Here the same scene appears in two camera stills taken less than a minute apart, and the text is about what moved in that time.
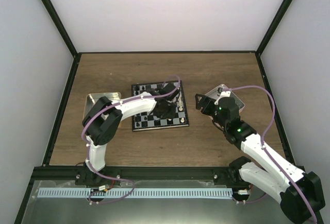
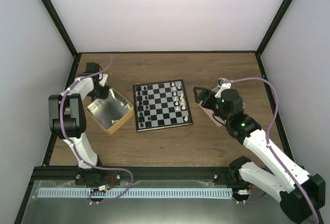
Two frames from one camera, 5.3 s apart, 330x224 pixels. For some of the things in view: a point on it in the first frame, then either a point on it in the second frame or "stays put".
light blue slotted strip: x=133 y=192 stays put
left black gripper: x=170 y=116 to x=104 y=95
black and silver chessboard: x=149 y=120 stays put
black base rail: x=134 y=172 stays put
